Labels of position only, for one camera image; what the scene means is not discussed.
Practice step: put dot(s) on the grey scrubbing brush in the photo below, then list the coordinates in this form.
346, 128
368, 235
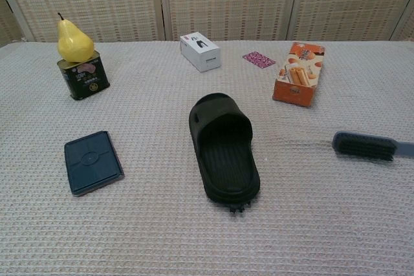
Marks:
362, 146

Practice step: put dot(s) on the black slipper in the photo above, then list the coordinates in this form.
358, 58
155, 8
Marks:
226, 159

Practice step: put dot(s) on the white product box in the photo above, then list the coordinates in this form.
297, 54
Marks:
199, 51

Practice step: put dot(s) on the pink patterned card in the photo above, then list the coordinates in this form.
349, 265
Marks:
259, 59

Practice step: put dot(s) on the orange snack box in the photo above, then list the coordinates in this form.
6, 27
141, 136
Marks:
299, 74

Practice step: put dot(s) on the dark blue flat case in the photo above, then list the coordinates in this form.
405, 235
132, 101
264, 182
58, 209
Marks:
92, 163

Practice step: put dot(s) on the black tin can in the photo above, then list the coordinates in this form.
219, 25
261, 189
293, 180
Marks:
85, 79

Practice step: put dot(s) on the beige waffle tablecloth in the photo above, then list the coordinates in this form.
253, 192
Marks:
129, 230

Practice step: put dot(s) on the yellow pear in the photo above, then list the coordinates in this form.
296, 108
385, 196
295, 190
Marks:
74, 41

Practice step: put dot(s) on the woven folding screen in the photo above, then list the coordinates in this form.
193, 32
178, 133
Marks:
97, 1

